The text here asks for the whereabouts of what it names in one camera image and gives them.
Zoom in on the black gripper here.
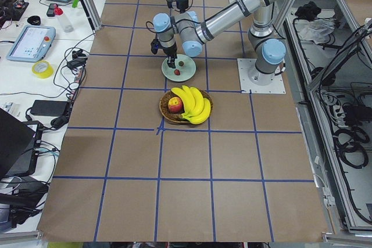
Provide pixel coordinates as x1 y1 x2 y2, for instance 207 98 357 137
161 38 177 68
176 0 189 13

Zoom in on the black laptop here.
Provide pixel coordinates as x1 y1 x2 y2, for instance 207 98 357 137
1 109 42 178

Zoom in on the yellow tape roll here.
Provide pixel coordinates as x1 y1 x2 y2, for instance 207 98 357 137
32 60 54 79

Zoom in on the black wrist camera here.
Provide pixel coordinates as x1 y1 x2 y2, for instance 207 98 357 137
151 38 159 55

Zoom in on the black cable bundle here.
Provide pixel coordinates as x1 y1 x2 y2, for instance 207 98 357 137
331 127 370 170

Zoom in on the black power adapter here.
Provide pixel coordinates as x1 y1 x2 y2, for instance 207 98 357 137
30 100 69 117

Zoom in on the green marker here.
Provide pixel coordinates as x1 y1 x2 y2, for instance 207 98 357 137
72 0 80 8

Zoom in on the blue teach pendant near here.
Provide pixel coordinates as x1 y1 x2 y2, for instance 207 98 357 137
6 25 56 63

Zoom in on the light green plate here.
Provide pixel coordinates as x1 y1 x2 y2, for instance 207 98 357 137
162 54 196 82

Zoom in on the white power strip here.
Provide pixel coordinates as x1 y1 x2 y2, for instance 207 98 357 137
331 98 347 128

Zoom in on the red apple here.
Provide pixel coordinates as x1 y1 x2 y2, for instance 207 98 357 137
167 96 184 113

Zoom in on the woven wicker basket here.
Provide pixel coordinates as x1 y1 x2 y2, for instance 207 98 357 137
159 85 213 125

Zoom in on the yellow banana bunch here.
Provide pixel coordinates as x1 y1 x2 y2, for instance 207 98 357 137
171 85 212 125

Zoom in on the clear bottle red cap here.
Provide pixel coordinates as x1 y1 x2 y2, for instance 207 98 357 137
54 6 73 33

